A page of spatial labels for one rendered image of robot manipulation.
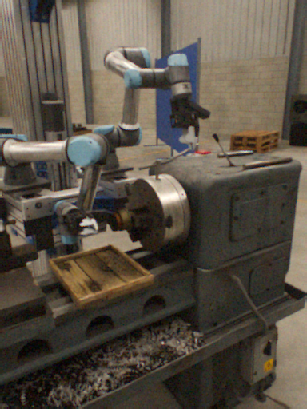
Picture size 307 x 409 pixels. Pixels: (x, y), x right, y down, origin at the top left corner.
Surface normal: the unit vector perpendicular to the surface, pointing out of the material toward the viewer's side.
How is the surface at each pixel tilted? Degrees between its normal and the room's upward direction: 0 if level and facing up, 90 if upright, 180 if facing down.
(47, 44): 90
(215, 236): 89
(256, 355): 87
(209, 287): 90
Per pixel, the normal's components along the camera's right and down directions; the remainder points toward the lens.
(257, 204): 0.53, 0.26
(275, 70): -0.67, 0.24
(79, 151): -0.09, 0.31
